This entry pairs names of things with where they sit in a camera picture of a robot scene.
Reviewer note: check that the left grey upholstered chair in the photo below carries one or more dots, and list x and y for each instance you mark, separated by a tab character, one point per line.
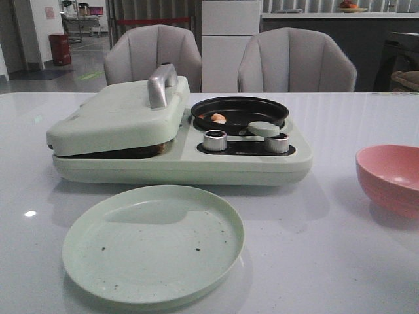
141	50

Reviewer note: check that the right grey upholstered chair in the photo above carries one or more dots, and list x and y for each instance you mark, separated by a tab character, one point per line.
295	60

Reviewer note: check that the grey upholstered chair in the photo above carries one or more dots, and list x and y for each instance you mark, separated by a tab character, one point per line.
295	60
141	50

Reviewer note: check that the left silver control knob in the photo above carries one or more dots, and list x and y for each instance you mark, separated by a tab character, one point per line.
215	140

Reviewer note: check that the silver control knob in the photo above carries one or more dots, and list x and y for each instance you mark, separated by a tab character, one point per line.
278	144
215	140

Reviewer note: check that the white refrigerator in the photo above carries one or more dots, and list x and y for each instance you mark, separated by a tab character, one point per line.
227	27

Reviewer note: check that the orange shrimp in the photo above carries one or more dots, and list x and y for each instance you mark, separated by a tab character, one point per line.
214	118

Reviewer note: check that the right silver control knob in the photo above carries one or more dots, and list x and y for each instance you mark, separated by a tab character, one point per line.
278	144

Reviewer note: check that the pink bowl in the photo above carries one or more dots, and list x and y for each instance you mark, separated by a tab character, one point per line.
388	175

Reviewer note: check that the grey kitchen counter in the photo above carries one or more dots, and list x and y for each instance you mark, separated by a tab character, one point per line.
378	44

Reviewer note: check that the green breakfast maker lid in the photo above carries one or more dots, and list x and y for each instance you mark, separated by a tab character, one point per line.
125	120

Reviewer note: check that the fruit plate on counter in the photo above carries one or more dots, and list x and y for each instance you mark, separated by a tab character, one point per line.
348	6

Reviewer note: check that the red trash bin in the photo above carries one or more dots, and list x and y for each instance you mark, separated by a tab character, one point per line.
60	49

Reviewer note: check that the black round frying pan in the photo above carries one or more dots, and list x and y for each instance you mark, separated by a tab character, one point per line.
239	111

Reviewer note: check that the light green round plate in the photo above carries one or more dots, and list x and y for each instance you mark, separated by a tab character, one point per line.
154	247

